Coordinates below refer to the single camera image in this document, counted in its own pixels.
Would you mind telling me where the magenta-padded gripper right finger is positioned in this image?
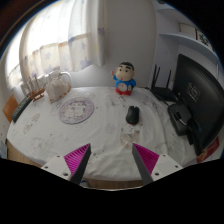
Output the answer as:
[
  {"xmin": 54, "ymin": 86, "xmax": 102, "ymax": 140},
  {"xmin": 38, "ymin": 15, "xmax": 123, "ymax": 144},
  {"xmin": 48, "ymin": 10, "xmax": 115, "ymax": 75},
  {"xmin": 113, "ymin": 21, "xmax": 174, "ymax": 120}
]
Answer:
[{"xmin": 131, "ymin": 142, "xmax": 184, "ymax": 186}]

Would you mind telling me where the white printed tablecloth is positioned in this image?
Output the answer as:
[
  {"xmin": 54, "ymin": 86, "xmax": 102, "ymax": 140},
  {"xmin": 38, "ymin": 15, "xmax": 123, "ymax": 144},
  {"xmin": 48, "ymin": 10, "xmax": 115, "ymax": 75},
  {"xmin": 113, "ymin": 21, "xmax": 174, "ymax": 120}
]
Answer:
[{"xmin": 6, "ymin": 86, "xmax": 208, "ymax": 183}]

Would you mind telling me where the black computer monitor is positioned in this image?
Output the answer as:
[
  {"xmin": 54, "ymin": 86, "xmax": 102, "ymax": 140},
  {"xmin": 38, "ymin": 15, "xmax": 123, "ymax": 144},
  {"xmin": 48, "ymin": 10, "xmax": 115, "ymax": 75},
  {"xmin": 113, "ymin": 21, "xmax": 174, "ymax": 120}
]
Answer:
[{"xmin": 173, "ymin": 53, "xmax": 224, "ymax": 156}]

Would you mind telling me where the wooden model sailing ship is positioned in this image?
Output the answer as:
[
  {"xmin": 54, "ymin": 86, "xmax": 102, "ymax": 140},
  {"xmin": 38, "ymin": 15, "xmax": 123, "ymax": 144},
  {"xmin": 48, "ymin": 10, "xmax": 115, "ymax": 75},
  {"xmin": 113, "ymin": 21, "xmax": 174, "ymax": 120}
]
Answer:
[{"xmin": 24, "ymin": 74, "xmax": 46, "ymax": 103}]

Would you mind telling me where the black router with antennas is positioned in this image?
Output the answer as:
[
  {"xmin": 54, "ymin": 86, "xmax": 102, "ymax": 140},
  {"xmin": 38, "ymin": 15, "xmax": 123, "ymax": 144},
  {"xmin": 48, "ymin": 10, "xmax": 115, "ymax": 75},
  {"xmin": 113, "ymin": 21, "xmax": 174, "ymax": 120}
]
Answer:
[{"xmin": 149, "ymin": 64, "xmax": 179, "ymax": 103}]

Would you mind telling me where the black computer mouse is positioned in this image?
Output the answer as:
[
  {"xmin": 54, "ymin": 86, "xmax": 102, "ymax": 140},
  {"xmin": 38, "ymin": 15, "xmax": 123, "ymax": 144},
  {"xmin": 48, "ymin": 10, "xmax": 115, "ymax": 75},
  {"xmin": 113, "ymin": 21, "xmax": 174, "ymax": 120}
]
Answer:
[{"xmin": 125, "ymin": 105, "xmax": 141, "ymax": 126}]

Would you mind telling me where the orange brown board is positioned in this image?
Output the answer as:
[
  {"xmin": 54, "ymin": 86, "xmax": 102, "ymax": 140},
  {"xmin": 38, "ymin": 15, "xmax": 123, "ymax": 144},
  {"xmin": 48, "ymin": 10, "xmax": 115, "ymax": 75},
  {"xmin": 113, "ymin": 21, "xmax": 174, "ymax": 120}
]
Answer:
[{"xmin": 2, "ymin": 94, "xmax": 19, "ymax": 123}]

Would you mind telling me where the white wall shelf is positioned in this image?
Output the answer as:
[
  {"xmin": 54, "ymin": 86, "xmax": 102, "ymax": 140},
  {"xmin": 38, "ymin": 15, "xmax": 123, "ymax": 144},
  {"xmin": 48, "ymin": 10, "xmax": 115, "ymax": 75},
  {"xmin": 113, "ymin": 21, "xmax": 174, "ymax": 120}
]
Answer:
[{"xmin": 156, "ymin": 6, "xmax": 221, "ymax": 64}]

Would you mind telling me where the white metal tube rail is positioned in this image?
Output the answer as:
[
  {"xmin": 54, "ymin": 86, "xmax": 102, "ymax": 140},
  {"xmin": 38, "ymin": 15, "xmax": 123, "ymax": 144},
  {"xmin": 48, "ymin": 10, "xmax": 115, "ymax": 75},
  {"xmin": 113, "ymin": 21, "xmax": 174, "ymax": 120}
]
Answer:
[{"xmin": 58, "ymin": 69, "xmax": 74, "ymax": 88}]

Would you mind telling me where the black box device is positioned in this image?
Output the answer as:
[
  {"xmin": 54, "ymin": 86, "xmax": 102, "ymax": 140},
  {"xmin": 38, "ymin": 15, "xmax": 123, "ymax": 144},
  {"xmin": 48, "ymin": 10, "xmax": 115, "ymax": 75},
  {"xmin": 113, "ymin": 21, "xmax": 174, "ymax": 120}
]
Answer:
[{"xmin": 167, "ymin": 102, "xmax": 193, "ymax": 137}]

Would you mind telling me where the large white conch shell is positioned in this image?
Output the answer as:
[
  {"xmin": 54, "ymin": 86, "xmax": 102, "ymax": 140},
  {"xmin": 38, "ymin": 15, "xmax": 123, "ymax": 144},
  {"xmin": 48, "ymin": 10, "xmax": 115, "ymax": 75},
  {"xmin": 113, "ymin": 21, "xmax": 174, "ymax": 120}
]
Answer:
[{"xmin": 44, "ymin": 69, "xmax": 73, "ymax": 103}]

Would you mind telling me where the white star print curtain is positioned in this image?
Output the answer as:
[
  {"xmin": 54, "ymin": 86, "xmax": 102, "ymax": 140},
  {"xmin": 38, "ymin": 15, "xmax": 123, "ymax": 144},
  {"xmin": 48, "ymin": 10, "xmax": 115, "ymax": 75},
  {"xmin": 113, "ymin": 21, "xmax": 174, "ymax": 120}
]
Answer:
[{"xmin": 6, "ymin": 0, "xmax": 106, "ymax": 89}]

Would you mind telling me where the cartoon boy clock figurine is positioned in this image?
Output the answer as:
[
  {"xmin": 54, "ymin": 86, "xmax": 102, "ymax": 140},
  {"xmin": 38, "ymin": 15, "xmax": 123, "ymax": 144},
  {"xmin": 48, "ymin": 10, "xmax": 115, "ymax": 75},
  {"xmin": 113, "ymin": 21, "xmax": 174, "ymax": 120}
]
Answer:
[{"xmin": 111, "ymin": 61, "xmax": 137, "ymax": 97}]

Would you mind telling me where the red booklet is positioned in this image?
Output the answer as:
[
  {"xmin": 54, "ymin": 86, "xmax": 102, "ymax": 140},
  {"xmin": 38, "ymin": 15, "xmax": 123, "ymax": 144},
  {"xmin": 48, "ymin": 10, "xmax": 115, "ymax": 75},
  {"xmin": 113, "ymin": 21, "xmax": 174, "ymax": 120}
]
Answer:
[{"xmin": 196, "ymin": 136, "xmax": 221, "ymax": 164}]

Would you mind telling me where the dark keyboard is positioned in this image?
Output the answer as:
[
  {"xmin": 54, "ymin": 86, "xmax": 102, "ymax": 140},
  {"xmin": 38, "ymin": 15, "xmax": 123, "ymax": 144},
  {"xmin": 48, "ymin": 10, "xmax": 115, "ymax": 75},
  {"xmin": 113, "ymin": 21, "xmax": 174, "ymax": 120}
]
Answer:
[{"xmin": 10, "ymin": 94, "xmax": 34, "ymax": 123}]

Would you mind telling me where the round purple printed mouse pad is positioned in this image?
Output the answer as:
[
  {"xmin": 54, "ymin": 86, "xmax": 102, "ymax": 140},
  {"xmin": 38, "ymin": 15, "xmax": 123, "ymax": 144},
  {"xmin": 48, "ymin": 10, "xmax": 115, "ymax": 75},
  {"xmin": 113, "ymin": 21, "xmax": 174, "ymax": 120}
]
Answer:
[{"xmin": 58, "ymin": 96, "xmax": 96, "ymax": 125}]

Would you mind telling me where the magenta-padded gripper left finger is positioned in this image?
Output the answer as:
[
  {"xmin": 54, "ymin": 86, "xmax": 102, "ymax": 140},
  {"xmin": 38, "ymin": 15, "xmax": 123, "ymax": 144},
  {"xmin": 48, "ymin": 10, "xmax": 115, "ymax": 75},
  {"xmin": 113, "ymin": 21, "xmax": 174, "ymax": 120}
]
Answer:
[{"xmin": 41, "ymin": 143, "xmax": 92, "ymax": 186}]

